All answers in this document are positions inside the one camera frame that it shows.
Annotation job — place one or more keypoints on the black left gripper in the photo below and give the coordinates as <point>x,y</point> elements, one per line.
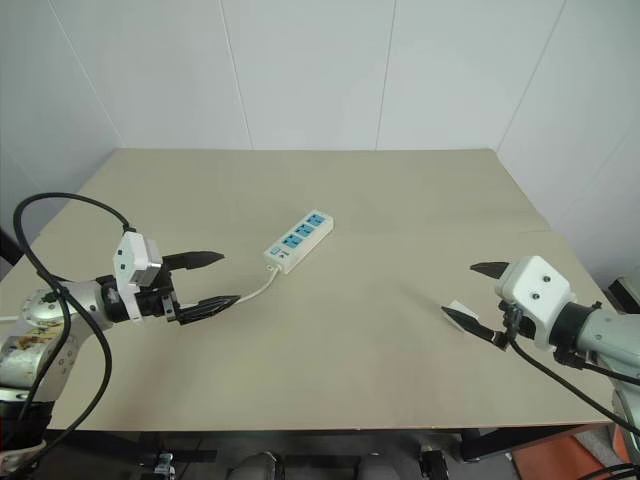
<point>155,302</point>

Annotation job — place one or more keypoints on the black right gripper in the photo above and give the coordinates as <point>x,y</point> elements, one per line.
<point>512,325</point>

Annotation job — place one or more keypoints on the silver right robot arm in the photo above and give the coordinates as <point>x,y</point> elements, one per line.
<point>607,330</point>

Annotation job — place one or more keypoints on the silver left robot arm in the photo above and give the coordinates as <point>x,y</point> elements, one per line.
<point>30,350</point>

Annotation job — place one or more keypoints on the white plug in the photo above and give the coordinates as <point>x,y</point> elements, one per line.
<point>459,309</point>

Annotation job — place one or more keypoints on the white power strip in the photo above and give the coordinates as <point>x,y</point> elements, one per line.
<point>299,240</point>

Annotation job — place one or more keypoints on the metal clamp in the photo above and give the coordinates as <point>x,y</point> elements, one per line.
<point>434,465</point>
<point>164,462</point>

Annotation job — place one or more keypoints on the orange box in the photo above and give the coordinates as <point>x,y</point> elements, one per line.
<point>560,457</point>

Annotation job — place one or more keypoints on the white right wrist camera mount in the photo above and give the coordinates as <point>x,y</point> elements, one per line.
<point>532,290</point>

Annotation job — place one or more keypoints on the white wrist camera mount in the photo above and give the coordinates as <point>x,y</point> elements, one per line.
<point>131,260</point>
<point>532,290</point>

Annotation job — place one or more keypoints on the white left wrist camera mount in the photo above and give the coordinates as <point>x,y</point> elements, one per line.
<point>131,260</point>

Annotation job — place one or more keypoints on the black object at wall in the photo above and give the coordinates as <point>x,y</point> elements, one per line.
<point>625,295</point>

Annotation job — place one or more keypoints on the black table frame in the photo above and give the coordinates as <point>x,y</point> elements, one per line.
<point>525,440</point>

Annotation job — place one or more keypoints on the dark panel at wall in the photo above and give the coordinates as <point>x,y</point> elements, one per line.
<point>9,247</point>

